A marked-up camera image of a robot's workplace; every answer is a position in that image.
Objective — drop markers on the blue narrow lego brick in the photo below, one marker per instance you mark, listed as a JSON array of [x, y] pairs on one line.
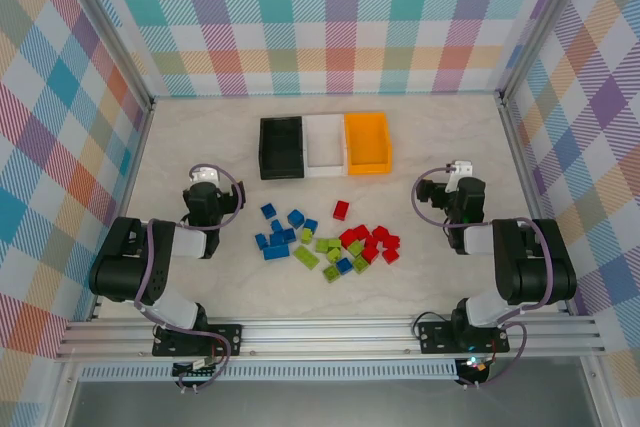
[[275, 224]]

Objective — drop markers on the blue long lego brick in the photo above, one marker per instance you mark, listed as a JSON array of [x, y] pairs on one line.
[[276, 251]]

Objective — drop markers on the red square lego brick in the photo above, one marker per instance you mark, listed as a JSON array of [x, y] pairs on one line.
[[348, 237], [341, 209], [390, 255], [361, 232], [380, 232], [372, 242], [391, 242], [370, 253]]

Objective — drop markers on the green square lego brick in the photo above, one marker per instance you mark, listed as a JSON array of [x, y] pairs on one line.
[[332, 255], [354, 248], [360, 264], [330, 273], [307, 234], [334, 244], [322, 245]]

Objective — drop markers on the green long lego brick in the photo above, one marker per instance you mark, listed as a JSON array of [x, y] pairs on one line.
[[306, 256]]

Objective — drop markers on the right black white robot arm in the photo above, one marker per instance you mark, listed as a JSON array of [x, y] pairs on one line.
[[530, 272]]

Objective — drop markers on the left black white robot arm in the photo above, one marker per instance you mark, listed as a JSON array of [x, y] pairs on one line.
[[125, 267]]

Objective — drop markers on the black plastic bin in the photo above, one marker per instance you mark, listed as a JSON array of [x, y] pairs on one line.
[[280, 147]]

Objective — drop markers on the orange plastic bin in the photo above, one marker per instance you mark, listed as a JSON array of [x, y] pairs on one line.
[[365, 142]]

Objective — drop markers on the white plastic bin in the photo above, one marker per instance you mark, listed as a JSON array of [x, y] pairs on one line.
[[322, 142]]

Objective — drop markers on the small controller board with LED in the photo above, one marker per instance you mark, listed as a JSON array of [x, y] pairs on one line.
[[475, 366]]

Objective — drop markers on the grey metal panel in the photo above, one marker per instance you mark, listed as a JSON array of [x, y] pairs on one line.
[[325, 404]]

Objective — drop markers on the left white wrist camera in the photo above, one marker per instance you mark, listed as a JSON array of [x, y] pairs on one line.
[[202, 176]]

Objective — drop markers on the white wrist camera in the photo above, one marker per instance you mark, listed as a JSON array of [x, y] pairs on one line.
[[460, 169], [202, 176]]

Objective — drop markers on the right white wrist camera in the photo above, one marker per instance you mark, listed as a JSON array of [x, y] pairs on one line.
[[460, 169]]

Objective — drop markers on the aluminium side rail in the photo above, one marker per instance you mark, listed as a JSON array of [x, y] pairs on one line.
[[126, 197], [525, 172]]

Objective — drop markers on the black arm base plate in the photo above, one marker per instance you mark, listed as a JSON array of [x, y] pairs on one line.
[[432, 337], [230, 339]]

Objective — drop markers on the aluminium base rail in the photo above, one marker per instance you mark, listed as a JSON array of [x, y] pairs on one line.
[[325, 337]]

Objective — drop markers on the aluminium frame post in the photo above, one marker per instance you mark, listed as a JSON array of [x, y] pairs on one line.
[[106, 22], [543, 22]]

